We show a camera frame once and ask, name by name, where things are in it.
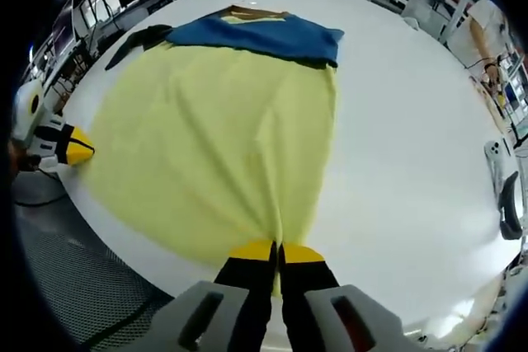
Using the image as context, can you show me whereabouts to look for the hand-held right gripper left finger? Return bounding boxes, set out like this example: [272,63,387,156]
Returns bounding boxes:
[146,238,278,352]

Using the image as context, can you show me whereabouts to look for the yellow blue black garment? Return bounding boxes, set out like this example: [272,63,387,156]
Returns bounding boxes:
[84,4,346,298]

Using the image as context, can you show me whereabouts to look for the pile of beige items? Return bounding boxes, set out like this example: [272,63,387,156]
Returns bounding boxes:
[469,75,509,130]

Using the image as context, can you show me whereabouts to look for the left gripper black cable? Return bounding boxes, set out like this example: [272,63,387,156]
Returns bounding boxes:
[14,162,67,208]

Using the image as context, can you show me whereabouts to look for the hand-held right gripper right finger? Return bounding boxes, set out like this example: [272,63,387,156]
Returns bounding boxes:
[278,242,403,352]

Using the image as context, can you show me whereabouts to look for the grey mesh chair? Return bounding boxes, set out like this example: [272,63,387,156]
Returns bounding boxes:
[16,199,174,352]

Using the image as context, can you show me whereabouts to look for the black headset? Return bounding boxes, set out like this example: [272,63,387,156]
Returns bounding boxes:
[497,170,523,241]

